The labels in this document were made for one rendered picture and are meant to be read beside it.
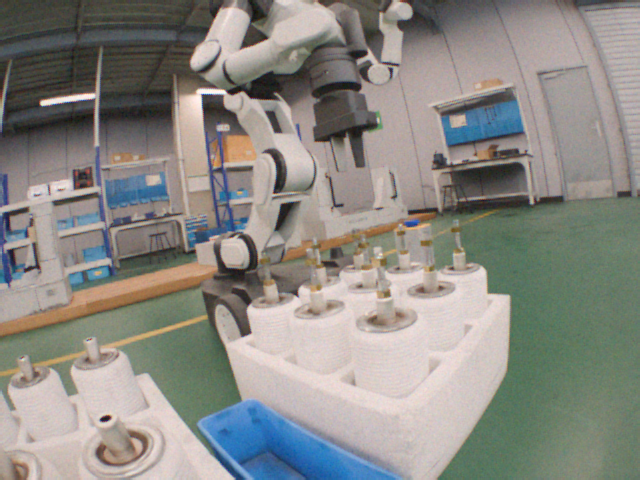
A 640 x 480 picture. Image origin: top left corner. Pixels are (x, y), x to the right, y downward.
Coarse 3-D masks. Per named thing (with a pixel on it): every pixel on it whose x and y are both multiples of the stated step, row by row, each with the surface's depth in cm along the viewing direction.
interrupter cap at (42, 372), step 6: (36, 366) 28; (42, 366) 29; (18, 372) 25; (36, 372) 27; (42, 372) 27; (48, 372) 27; (12, 378) 23; (18, 378) 24; (36, 378) 25; (42, 378) 25; (12, 384) 22; (18, 384) 22; (24, 384) 23; (30, 384) 23; (36, 384) 24
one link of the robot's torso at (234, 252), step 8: (224, 240) 122; (232, 240) 116; (240, 240) 112; (224, 248) 121; (232, 248) 115; (240, 248) 111; (224, 256) 122; (232, 256) 117; (240, 256) 112; (248, 256) 111; (232, 264) 118; (240, 264) 113; (248, 264) 112
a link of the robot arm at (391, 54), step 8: (384, 40) 96; (392, 40) 93; (400, 40) 94; (384, 48) 97; (392, 48) 95; (400, 48) 96; (384, 56) 98; (392, 56) 96; (400, 56) 97; (384, 64) 100; (392, 64) 98; (392, 72) 98
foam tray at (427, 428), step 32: (480, 320) 46; (256, 352) 50; (288, 352) 49; (448, 352) 39; (480, 352) 41; (256, 384) 50; (288, 384) 42; (320, 384) 37; (352, 384) 40; (448, 384) 33; (480, 384) 42; (288, 416) 44; (320, 416) 38; (352, 416) 33; (384, 416) 29; (416, 416) 28; (448, 416) 34; (480, 416) 44; (352, 448) 34; (384, 448) 30; (416, 448) 28; (448, 448) 35
